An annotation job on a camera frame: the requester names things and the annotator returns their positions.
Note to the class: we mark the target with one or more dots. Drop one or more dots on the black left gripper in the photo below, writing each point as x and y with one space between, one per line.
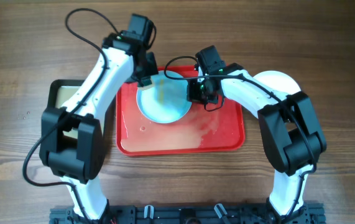
153 70

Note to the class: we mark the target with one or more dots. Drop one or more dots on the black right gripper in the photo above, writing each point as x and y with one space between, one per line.
195 96

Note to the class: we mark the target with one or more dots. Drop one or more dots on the light blue plate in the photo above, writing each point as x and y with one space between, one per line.
165 100

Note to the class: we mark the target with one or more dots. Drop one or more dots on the white round plate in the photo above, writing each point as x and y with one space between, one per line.
278 81

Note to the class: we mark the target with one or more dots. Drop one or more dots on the green yellow sponge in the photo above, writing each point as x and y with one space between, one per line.
145 85

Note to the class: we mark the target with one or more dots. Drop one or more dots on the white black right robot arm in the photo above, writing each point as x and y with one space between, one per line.
291 133

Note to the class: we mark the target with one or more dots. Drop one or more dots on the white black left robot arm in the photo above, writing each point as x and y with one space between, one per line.
72 142

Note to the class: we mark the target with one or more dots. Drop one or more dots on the black soapy water tray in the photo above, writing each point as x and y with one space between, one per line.
62 90

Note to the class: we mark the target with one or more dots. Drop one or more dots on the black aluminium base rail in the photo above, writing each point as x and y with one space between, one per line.
246 213

